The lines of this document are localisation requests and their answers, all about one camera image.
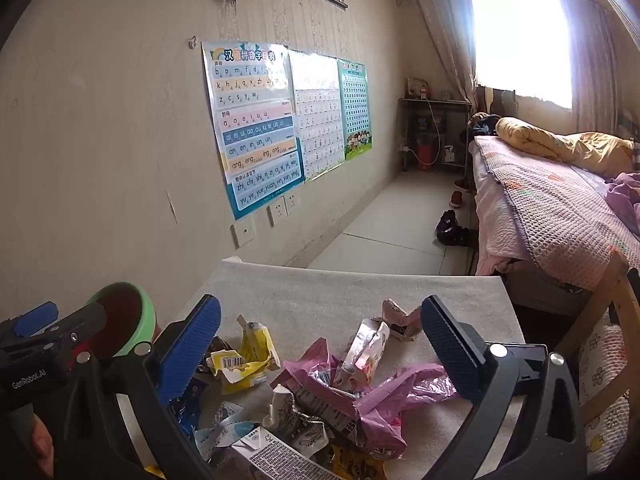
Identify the beige table cloth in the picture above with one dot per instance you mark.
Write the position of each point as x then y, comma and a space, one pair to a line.
310, 290

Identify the crumpled white carton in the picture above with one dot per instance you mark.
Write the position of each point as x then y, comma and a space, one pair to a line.
295, 425

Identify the white milk carton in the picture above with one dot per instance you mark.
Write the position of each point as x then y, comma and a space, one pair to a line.
270, 462

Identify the small white bag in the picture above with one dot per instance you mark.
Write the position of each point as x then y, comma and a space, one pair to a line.
448, 153

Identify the green red trash bin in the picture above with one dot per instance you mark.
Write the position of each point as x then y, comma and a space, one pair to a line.
143, 316

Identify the purple quilt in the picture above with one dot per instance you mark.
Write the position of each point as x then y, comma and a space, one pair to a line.
625, 200

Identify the white double wall socket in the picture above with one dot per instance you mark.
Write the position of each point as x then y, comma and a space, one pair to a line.
277, 212

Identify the floral seat cushion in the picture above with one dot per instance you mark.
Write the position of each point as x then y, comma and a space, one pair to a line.
605, 360

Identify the pink snack bag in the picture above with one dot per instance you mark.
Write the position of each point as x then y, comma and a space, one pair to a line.
380, 400

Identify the yellow crumpled wrapper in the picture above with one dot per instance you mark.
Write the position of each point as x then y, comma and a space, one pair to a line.
250, 355

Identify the white chart wall poster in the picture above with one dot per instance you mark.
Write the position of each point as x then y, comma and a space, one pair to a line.
317, 110

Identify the black shoe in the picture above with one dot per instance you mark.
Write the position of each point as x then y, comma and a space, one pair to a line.
461, 237
446, 224

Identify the beige curtain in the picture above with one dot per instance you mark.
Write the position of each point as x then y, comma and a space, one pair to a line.
595, 60
440, 20

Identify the small picture box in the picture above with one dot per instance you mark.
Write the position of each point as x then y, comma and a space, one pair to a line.
414, 87

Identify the blank white wall plate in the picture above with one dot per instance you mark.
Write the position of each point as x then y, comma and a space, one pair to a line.
244, 235

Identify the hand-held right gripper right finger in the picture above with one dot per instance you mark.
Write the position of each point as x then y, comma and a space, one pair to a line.
450, 342

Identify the small wall hook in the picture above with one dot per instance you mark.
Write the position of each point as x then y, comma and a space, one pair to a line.
192, 43

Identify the metal shelf table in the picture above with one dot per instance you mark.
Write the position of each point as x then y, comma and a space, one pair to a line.
440, 103

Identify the bright window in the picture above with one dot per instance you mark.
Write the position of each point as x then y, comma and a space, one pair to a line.
520, 35

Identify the blue alphabet wall poster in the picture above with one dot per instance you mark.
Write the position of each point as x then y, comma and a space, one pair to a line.
250, 135

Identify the green chart wall poster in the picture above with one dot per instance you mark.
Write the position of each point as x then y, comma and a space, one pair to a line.
356, 110

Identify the black garment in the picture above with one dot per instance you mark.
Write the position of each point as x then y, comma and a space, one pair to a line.
502, 102

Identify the person's left hand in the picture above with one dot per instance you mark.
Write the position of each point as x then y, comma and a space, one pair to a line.
42, 442

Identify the wooden chair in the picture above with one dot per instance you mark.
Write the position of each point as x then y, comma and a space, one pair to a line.
607, 280

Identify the dark clothes pile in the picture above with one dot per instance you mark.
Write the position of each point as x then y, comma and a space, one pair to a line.
482, 124

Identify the red container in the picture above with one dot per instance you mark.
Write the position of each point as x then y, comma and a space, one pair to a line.
425, 156

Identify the pink waffle blanket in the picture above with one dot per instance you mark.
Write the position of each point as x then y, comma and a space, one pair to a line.
550, 210

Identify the yellow blanket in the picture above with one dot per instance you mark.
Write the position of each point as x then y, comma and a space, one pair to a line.
550, 145

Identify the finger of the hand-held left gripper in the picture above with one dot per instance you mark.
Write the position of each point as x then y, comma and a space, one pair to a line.
65, 332
30, 319

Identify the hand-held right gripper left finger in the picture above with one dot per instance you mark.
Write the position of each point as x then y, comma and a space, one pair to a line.
192, 347

